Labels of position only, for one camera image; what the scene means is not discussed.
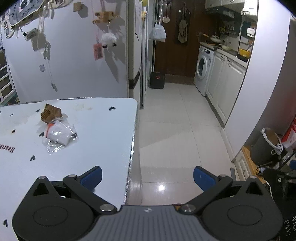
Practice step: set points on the clear plastic bag white packet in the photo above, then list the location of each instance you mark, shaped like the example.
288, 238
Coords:
59, 134

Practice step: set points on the crumpled brown cardboard piece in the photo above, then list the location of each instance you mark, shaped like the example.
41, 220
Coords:
50, 113

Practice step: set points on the pink hanging tag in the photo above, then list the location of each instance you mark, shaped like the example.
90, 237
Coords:
98, 52

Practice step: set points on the white kitchen cabinets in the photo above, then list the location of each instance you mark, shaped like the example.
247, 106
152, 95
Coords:
226, 79

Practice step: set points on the white refrigerator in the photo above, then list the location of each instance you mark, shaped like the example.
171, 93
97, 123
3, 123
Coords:
136, 24

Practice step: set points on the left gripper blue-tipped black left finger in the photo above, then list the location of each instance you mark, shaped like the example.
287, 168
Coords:
61, 210

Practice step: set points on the black floor heater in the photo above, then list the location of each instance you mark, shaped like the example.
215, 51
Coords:
157, 80

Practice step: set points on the dark grey fabric basket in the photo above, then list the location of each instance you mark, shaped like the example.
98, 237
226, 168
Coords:
267, 148

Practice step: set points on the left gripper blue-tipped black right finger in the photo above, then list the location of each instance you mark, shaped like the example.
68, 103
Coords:
234, 210

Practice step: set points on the hanging white plastic bag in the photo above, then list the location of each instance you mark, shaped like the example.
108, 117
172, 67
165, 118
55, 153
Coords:
157, 32

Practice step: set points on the white plush sheep toy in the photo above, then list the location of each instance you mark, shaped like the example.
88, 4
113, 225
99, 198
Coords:
108, 40

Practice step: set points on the hanging brown apron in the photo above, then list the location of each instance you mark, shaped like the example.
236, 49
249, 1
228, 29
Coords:
183, 26

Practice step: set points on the white front-load washing machine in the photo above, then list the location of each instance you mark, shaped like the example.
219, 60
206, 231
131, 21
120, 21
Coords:
203, 68

